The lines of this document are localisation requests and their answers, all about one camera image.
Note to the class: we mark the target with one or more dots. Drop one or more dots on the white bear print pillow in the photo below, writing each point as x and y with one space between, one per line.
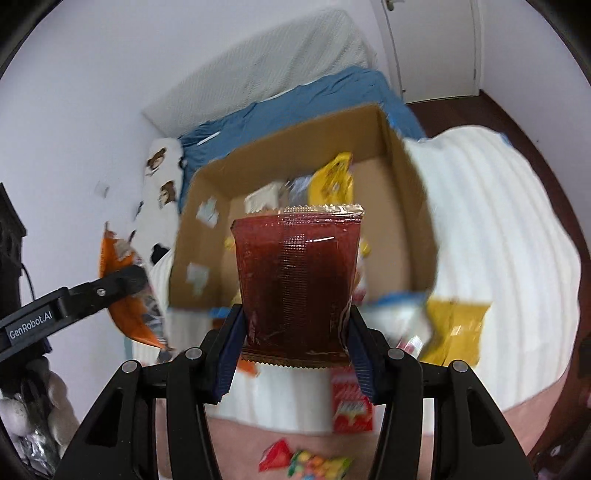
156 223

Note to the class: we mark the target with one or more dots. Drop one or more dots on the dark red snack packet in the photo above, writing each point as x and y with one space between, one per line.
297 274

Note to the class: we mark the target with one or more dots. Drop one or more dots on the pink blanket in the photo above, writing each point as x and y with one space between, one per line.
238 448

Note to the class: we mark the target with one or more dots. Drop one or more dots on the yellow black noodle packet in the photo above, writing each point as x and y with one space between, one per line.
329 185

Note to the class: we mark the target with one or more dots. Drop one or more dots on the blue bed sheet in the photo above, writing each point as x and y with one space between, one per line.
352 87

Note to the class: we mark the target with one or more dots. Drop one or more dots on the white cookie packet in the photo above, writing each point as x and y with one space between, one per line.
403 320

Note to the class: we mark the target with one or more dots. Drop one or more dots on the white door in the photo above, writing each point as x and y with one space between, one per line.
433 47

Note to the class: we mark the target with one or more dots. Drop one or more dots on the white quilted headboard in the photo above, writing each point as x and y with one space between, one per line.
261 67

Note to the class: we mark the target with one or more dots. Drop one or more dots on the colourful candy ball bag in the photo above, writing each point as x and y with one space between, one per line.
306 465

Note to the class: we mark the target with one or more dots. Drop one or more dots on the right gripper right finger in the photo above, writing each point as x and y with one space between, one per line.
471 436

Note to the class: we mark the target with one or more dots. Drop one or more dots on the small red triangular packet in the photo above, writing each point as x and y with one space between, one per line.
277 456

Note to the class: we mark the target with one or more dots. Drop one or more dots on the small yellow snack bag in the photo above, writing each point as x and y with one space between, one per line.
457 329

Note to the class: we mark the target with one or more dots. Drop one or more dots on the cream striped blanket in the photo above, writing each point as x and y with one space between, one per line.
499 243

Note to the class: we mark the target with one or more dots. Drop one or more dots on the orange chip bag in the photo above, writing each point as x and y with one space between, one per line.
137 315

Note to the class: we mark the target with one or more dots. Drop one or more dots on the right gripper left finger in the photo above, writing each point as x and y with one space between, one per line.
117 438

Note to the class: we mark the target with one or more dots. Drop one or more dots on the white biscuit box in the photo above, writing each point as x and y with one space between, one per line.
268 197

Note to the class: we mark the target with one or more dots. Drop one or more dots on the cardboard box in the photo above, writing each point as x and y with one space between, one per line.
397 225

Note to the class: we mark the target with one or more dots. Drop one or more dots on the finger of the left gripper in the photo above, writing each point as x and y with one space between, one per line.
89 298

